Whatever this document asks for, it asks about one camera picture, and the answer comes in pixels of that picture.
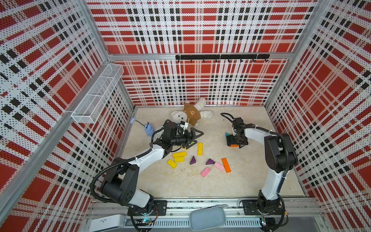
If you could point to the white box device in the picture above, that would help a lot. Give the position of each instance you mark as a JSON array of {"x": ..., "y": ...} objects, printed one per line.
[{"x": 107, "y": 223}]

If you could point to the purple triangle block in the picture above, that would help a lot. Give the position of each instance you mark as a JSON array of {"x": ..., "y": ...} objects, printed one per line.
[
  {"x": 210, "y": 162},
  {"x": 193, "y": 160}
]

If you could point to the purple triangle block right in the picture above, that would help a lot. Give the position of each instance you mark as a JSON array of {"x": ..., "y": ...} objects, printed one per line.
[{"x": 210, "y": 162}]

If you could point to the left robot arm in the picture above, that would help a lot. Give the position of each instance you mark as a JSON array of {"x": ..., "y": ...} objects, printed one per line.
[{"x": 117, "y": 183}]

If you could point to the yellow small block left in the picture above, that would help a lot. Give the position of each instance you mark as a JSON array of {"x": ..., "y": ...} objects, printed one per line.
[{"x": 172, "y": 163}]

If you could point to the blue cable connector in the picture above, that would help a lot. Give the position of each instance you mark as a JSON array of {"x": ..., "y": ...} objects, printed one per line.
[{"x": 149, "y": 130}]

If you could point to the white wire mesh basket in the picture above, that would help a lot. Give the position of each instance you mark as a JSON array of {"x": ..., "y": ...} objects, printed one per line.
[{"x": 90, "y": 108}]

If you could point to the black hook rail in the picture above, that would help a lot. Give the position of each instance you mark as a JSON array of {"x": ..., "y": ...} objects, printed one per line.
[{"x": 252, "y": 57}]

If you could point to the yellow long block middle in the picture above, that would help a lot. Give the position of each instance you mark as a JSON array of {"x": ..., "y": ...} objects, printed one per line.
[{"x": 179, "y": 154}]

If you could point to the grey pouch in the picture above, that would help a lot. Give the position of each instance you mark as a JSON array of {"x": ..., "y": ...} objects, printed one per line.
[{"x": 207, "y": 218}]

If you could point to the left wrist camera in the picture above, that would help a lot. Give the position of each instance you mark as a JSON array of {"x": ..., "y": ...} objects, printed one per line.
[{"x": 185, "y": 125}]

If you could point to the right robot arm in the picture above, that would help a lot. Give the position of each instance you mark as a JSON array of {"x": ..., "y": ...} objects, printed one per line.
[{"x": 280, "y": 156}]

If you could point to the pink block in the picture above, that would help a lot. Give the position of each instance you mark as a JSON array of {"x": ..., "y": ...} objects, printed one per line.
[
  {"x": 219, "y": 166},
  {"x": 205, "y": 172}
]

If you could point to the yellow short block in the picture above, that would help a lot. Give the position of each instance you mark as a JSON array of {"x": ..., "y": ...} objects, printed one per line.
[{"x": 179, "y": 159}]

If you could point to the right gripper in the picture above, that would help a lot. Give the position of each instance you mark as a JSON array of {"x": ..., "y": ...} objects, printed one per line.
[{"x": 230, "y": 141}]

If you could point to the white teddy bear brown shirt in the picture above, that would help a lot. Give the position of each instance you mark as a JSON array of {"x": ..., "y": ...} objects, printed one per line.
[{"x": 192, "y": 113}]

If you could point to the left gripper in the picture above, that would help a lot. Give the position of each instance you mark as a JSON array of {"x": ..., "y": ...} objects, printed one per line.
[{"x": 192, "y": 137}]

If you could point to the yellow upright long block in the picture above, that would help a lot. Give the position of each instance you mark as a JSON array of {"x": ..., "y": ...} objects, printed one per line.
[{"x": 200, "y": 149}]

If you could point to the purple triangle block left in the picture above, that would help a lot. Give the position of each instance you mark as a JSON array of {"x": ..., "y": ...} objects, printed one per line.
[{"x": 193, "y": 160}]

